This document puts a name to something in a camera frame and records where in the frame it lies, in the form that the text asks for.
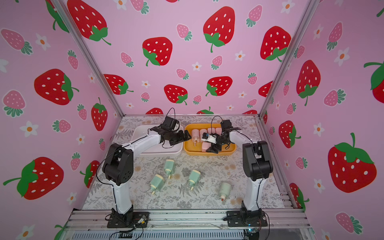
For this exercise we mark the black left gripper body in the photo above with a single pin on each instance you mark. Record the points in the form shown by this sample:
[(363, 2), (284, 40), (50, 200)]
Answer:
[(175, 137)]

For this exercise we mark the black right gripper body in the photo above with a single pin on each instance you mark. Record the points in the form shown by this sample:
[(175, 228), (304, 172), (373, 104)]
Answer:
[(218, 141)]

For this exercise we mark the yellow plastic storage box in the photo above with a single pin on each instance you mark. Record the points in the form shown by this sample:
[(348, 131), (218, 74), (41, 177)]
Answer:
[(193, 150)]

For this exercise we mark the white plastic storage box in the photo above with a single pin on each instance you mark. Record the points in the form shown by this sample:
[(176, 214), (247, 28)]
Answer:
[(146, 147)]

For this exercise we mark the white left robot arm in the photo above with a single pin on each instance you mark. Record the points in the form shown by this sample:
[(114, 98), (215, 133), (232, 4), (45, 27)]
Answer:
[(119, 163)]

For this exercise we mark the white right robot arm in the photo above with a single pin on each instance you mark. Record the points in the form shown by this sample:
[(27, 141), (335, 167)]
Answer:
[(257, 163)]

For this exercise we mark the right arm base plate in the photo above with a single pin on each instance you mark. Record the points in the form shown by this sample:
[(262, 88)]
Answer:
[(246, 218)]

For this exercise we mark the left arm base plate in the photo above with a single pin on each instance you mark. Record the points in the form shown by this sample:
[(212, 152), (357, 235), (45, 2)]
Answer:
[(131, 219)]

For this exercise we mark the aluminium front rail frame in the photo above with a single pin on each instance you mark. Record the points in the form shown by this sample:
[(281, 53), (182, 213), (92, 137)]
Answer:
[(274, 224)]

